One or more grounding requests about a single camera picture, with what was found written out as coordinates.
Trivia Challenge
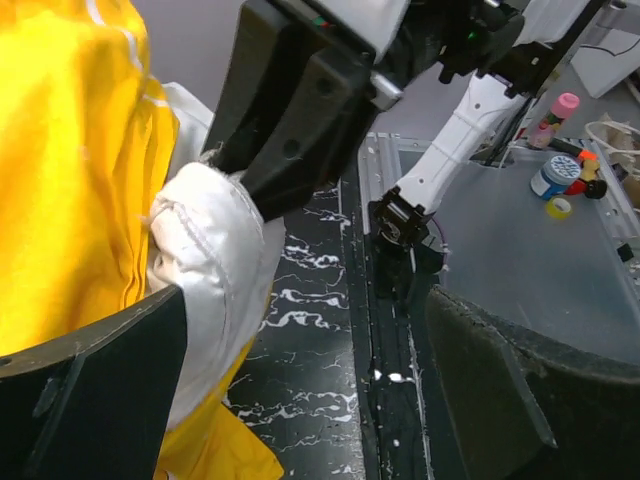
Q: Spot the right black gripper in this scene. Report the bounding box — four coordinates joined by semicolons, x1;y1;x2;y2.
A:
201;1;525;222

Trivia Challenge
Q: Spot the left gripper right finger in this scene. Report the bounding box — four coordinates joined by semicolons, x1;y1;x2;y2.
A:
426;287;639;479

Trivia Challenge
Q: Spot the white pillow insert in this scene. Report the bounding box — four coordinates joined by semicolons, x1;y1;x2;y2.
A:
147;82;285;430

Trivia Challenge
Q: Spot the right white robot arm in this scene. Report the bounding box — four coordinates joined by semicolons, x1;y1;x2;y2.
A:
204;1;603;248

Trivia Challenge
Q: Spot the orange black toy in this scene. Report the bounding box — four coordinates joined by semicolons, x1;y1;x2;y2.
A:
565;150;608;200

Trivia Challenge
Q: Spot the yellow Pikachu pillowcase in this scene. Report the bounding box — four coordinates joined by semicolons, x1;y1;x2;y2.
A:
1;1;284;479

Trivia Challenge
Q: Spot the yellow tape roll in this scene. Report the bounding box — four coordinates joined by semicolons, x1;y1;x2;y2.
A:
545;196;573;220

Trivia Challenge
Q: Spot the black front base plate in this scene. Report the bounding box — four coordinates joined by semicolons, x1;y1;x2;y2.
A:
340;172;466;479

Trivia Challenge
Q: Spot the pink cap spray bottle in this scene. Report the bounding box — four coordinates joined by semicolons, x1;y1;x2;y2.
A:
527;92;580;149

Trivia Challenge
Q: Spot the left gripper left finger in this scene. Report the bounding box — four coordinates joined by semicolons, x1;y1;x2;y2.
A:
1;286;187;479

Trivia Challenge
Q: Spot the blue lidded jar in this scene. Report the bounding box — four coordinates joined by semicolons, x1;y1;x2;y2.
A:
530;154;581;200

